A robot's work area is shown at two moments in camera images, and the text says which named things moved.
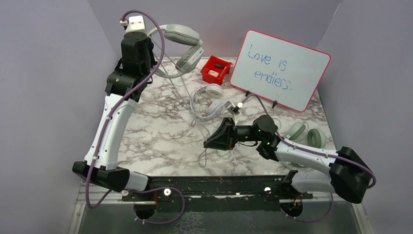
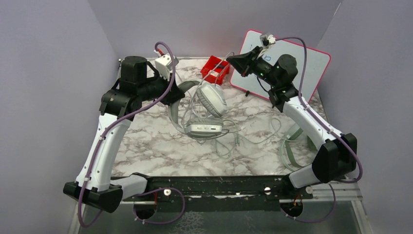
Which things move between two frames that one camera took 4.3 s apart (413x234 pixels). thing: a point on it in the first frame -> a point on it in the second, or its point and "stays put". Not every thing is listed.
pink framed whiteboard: (279, 70) stays put
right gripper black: (224, 138) -> (241, 62)
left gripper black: (153, 61) -> (174, 94)
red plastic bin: (214, 69) stays put
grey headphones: (192, 56) -> (214, 100)
